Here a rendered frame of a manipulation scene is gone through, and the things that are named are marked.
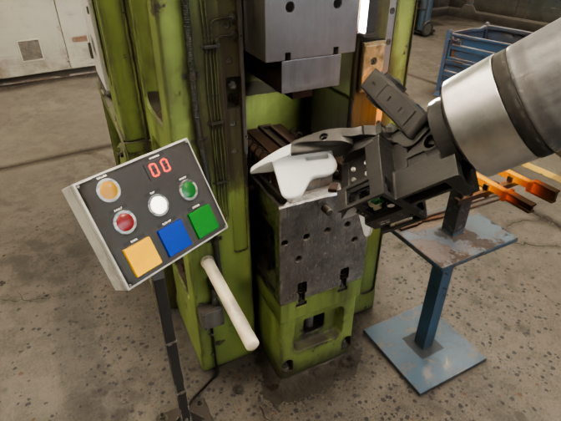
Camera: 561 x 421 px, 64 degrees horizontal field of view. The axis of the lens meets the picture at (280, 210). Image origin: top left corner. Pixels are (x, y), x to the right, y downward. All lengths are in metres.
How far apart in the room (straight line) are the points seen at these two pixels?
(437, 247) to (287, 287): 0.58
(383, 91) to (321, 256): 1.25
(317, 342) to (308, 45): 1.25
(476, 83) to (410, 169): 0.09
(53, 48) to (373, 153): 6.21
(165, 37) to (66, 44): 5.21
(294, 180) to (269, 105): 1.48
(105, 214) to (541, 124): 0.95
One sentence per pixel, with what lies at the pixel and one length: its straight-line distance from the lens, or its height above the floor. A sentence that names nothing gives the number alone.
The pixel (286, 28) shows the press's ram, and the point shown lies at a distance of 1.32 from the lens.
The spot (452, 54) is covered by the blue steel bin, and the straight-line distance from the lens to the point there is 5.51.
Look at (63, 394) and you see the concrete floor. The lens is 2.26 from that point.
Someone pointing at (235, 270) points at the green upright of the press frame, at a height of 0.53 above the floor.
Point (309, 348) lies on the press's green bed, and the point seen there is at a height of 0.15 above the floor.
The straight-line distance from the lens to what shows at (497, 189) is 1.66.
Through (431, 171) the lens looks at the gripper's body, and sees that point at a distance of 0.39.
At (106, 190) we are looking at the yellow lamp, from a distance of 1.13.
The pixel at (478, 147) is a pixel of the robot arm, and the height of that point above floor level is 1.55.
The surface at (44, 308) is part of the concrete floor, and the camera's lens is 2.69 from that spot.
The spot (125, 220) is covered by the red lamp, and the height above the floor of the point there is 1.09.
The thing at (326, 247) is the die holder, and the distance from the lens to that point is 1.66.
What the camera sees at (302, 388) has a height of 0.00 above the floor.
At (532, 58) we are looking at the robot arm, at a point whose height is 1.62.
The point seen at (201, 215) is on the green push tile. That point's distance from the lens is 1.24.
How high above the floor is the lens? 1.70
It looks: 33 degrees down
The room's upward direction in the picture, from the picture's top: straight up
